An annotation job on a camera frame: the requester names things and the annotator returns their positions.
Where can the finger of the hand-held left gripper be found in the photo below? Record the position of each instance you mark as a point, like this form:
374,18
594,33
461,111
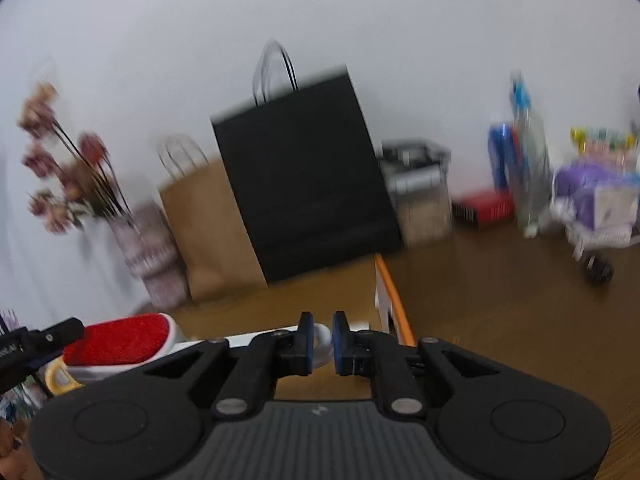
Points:
57,335

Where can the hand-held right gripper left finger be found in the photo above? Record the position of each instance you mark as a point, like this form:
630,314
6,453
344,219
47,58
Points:
306,342

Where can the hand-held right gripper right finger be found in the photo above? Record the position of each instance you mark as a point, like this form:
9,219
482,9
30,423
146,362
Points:
340,345

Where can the red and white lint brush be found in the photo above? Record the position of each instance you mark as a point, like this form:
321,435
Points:
115,335

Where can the yellow mug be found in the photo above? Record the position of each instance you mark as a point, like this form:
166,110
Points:
57,381

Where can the mottled pink ceramic vase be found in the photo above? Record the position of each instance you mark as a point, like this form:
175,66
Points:
150,255

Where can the brown paper bag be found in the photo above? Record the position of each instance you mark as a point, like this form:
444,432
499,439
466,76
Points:
210,240

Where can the dried pink flowers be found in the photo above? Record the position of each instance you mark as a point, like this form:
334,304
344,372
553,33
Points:
75,170

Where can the black paper bag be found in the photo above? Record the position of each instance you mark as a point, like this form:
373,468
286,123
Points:
305,175

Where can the clear black-lidded food container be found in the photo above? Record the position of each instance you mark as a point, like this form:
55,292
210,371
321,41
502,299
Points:
420,195

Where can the small red box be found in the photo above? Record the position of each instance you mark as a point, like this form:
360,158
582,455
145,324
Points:
485,207

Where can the blue drink can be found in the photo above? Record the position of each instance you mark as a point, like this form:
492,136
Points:
502,155

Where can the clear plastic bottle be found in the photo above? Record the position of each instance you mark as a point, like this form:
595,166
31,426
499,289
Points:
532,175

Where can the black earphones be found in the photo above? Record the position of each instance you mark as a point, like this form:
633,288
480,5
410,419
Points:
600,270

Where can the purple plastic pack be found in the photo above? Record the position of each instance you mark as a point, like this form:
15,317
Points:
575,185

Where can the small white box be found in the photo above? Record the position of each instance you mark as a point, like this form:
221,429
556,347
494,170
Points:
612,207

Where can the yellow green snack pack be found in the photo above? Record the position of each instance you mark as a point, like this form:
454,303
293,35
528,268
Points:
602,140

